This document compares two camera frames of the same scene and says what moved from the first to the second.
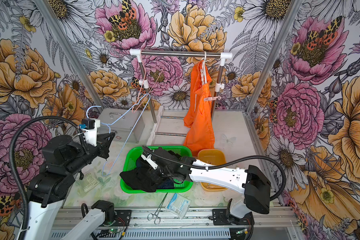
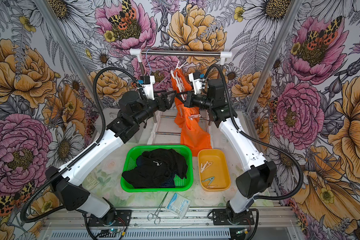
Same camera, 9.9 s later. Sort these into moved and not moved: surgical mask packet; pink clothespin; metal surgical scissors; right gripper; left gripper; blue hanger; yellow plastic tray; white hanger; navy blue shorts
Moved: blue hanger; white hanger; pink clothespin; left gripper; right gripper
Not moved: navy blue shorts; surgical mask packet; metal surgical scissors; yellow plastic tray
